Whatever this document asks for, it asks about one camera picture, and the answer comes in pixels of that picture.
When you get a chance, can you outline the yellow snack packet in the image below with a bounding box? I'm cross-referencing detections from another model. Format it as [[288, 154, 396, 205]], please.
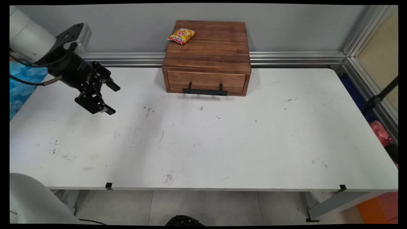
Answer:
[[167, 28, 197, 45]]

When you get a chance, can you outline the orange floor board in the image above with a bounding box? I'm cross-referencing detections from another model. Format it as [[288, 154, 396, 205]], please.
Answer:
[[356, 192, 398, 225]]

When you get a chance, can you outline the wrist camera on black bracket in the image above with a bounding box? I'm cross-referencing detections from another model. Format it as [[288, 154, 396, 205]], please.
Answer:
[[38, 23, 93, 64]]

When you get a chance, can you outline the dark wooden cabinet box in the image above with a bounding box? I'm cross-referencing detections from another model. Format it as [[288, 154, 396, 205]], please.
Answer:
[[162, 20, 252, 97]]

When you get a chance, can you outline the aluminium corner post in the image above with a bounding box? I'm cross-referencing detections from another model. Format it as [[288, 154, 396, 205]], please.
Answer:
[[342, 5, 398, 58]]

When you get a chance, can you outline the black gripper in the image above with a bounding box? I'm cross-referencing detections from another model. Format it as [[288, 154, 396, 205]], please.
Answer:
[[48, 51, 121, 115]]

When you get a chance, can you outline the aluminium side rail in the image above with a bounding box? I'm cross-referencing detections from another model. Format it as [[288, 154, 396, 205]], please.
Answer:
[[331, 57, 398, 143]]

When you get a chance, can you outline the black tripod pole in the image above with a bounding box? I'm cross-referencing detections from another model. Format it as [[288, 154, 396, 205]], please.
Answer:
[[362, 76, 398, 115]]

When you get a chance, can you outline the grey table leg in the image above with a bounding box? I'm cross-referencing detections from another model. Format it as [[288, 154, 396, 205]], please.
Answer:
[[305, 191, 387, 222], [48, 190, 80, 217]]

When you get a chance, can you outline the red plastic bag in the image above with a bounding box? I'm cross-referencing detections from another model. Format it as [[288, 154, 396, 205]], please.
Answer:
[[369, 120, 393, 147]]

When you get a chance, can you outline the thin black floor cable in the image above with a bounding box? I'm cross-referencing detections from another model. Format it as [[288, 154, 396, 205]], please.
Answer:
[[78, 218, 107, 225]]

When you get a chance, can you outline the wooden drawer with black handle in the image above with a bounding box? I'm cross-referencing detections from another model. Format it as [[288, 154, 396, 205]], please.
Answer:
[[167, 71, 247, 97]]

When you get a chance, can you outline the long aluminium back rail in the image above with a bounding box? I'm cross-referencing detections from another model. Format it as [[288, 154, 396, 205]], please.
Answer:
[[79, 51, 347, 68]]

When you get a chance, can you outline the blue bubble wrap sheet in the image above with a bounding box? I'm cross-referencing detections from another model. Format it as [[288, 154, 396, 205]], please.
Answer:
[[10, 60, 49, 121]]

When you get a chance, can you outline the dark blue fabric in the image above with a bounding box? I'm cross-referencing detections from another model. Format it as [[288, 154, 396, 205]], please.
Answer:
[[339, 74, 377, 123]]

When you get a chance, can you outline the round black floor object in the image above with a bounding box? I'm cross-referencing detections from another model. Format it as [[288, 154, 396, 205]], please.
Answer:
[[165, 215, 205, 226]]

